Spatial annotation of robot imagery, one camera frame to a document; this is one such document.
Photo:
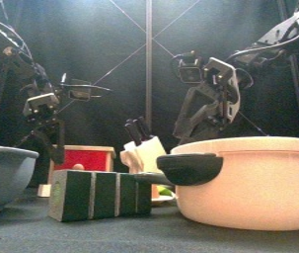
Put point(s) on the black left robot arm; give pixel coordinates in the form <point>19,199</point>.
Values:
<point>7,52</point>

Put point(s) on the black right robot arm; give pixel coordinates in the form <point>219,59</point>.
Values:
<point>283,33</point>

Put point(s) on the green toy food piece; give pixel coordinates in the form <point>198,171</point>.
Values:
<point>166,191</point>

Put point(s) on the orange toy food piece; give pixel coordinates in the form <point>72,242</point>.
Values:
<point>155,191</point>

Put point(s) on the white plate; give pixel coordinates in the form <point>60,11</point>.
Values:
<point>163,200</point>

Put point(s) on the red wooden box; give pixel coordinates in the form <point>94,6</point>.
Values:
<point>86,159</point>

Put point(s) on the small peach toy ball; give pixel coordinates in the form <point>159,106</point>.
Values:
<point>78,167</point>

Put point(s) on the grey-blue bowl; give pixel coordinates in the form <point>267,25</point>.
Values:
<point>2,178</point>

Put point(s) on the small pale wooden block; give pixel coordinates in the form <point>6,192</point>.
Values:
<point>44,190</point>

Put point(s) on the white knife block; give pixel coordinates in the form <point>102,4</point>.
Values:
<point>144,156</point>

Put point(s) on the green striped wooden block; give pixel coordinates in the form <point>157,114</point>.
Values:
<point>99,195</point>

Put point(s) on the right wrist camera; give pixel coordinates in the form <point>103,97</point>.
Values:
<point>189,70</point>

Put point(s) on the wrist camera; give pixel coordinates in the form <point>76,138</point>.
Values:
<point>189,70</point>
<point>80,92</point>

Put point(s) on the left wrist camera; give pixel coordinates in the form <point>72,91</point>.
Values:
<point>80,92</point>

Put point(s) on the dark frame pole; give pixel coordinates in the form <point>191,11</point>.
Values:
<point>297,85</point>

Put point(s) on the vertical metal frame pole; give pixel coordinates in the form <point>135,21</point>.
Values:
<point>148,62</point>

